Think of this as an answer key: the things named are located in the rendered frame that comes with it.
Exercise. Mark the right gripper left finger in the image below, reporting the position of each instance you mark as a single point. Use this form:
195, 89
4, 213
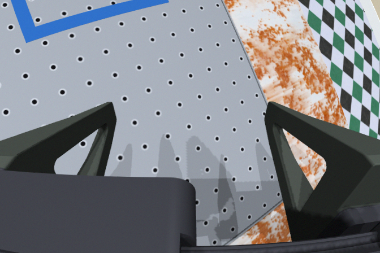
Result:
37, 150

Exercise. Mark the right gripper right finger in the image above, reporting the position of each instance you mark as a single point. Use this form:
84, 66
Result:
352, 177

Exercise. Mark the grey perforated breadboard plate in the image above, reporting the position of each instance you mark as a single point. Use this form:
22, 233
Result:
187, 100

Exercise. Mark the blue tape outline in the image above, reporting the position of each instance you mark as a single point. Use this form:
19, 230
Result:
31, 33

